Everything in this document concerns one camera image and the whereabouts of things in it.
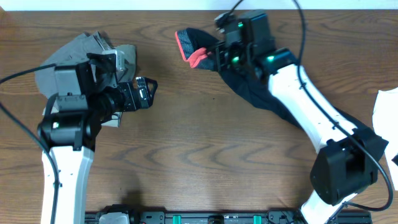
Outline black leggings with orange waistband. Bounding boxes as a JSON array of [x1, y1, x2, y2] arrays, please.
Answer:
[[174, 27, 368, 130]]

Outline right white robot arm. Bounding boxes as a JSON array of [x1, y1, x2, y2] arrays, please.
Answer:
[[213, 10, 388, 223]]

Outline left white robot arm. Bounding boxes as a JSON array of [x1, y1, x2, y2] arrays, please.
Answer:
[[38, 77, 158, 223]]

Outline beige folded cloth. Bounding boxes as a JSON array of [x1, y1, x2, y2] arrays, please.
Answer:
[[42, 44, 137, 128]]

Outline folded grey trousers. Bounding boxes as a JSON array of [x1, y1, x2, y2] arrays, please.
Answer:
[[34, 30, 128, 100]]

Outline white cloth at right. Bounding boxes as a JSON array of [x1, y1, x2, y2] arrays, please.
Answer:
[[373, 88, 397, 191]]

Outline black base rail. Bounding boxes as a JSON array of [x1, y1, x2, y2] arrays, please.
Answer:
[[84, 204, 373, 224]]

